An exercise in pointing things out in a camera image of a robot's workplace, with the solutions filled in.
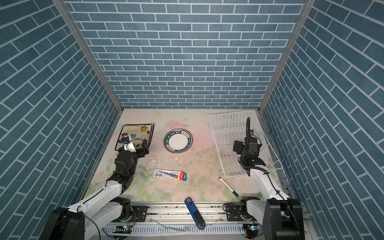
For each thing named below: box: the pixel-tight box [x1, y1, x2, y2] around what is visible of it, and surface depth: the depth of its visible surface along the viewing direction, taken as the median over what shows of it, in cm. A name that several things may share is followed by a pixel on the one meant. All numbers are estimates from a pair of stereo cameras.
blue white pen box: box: [152, 169, 188, 181], surface depth 88 cm
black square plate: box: [114, 123, 155, 151], surface depth 106 cm
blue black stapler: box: [184, 197, 206, 230], surface depth 73 cm
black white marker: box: [218, 176, 239, 198], surface depth 84 cm
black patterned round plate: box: [163, 128, 194, 154], surface depth 104 cm
